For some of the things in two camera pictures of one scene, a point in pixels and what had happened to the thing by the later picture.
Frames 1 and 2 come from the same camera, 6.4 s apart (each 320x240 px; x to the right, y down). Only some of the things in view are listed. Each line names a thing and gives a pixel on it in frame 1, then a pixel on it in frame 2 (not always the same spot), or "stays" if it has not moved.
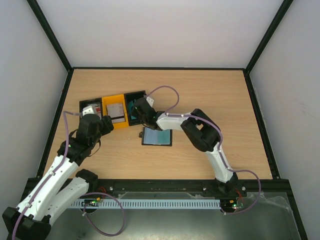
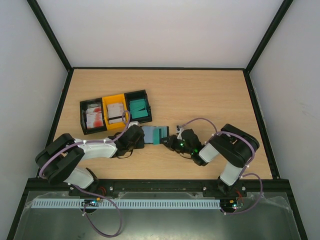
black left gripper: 107,124 to 141,144
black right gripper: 136,108 to 171,141
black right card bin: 130,98 stays
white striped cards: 115,111 stays
